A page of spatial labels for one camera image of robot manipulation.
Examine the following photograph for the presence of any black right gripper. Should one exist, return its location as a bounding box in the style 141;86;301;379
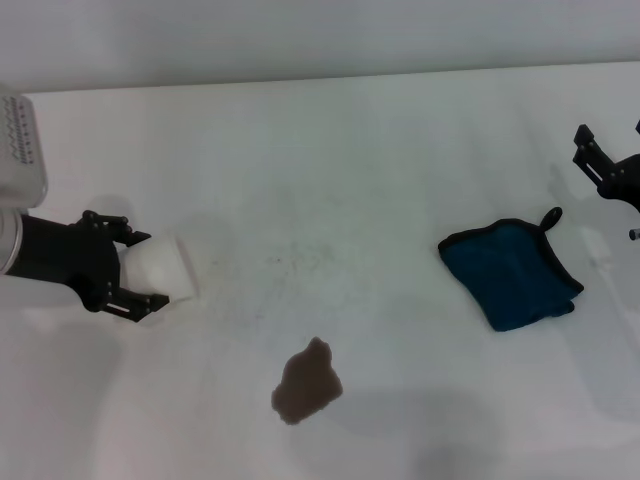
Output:
572;119;640;214

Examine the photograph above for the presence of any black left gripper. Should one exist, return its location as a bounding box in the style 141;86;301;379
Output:
9;210;171;324

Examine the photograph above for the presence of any white perforated left wrist box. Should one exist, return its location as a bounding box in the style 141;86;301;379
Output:
0;83;50;210

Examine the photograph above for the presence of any dark brown water stain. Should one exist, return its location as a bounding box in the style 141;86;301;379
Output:
271;336;345;426

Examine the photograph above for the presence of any white paper cup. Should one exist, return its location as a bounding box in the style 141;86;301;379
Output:
119;230;200;301

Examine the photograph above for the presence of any blue rag with black trim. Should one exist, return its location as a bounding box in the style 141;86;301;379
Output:
437;206;585;333

